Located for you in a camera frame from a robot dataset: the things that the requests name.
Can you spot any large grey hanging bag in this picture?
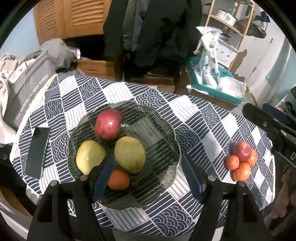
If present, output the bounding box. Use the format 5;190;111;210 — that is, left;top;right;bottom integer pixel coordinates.
247;22;269;39

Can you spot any large red apple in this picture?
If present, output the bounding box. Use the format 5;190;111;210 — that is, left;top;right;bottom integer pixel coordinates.
95;110;123;140

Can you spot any white rice bag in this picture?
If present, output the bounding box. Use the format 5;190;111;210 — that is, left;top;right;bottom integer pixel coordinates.
194;26;223;88

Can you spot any labelled cardboard box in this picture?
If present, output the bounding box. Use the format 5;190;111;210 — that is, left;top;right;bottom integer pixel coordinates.
131;75;176;93

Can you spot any black phone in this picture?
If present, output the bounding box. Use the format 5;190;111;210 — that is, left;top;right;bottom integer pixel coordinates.
25;127;51;179

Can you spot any grey jacket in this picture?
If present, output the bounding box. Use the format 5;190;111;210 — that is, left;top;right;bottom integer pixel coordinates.
122;0;148;50

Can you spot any white door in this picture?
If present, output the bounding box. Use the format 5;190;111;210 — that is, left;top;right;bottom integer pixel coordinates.
239;28;290;93

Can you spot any large black hooded jacket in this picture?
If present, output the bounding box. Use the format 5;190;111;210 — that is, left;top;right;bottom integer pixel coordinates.
134;0;203;78

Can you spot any orange tangerine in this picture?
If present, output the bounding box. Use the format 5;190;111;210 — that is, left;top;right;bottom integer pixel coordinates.
107;169;130;190
225;155;239;171
232;162;251;181
247;149;258;166

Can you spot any clear glass plate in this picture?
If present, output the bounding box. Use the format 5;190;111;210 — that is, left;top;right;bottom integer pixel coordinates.
67;101;181;210

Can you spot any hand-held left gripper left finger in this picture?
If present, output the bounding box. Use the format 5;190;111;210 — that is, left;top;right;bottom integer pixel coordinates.
27;155;116;241

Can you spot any wooden shelf rack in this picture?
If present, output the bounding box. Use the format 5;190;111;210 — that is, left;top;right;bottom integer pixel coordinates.
205;0;256;70

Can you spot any wooden drawer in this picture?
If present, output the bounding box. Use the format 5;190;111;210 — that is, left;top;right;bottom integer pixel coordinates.
77;60;116;80

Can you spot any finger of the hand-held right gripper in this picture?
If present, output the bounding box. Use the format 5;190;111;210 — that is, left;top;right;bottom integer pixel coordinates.
242;103;287;141
262;103;292;126

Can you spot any wooden louvered wardrobe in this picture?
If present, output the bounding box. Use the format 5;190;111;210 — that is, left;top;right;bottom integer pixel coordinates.
33;0;111;45

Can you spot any grey clothing pile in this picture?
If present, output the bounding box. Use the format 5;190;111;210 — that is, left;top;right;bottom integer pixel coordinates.
40;38;81;69

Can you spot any white cooking pot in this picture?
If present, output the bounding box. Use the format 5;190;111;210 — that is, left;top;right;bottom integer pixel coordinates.
216;9;237;26

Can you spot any small red apple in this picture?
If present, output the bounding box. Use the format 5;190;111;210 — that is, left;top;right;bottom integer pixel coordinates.
232;141;252;163

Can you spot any dark blue umbrella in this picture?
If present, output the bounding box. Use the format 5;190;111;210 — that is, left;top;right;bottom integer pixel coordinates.
259;10;271;24

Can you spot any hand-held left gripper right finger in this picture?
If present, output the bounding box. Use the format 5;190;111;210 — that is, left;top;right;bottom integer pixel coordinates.
181;154;270;241

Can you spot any person's right hand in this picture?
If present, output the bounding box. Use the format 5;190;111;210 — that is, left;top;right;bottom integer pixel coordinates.
272;168;293;219

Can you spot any teal plastic basket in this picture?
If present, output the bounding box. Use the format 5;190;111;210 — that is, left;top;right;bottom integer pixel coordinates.
187;57;244;105

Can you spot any clear plastic bag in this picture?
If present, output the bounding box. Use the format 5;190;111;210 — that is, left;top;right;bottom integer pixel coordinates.
216;76;246;98

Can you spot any navy white patterned tablecloth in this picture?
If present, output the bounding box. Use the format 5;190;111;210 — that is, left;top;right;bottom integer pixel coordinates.
10;71;277;237

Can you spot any grey paper bag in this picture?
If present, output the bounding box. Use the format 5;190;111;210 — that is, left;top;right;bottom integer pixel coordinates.
3;49;57;131

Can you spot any white perforated drawer box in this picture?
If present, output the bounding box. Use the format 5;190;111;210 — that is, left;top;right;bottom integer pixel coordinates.
217;38;240;67

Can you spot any plain cardboard box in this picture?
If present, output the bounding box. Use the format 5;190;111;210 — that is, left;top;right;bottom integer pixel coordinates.
177;66;240;111

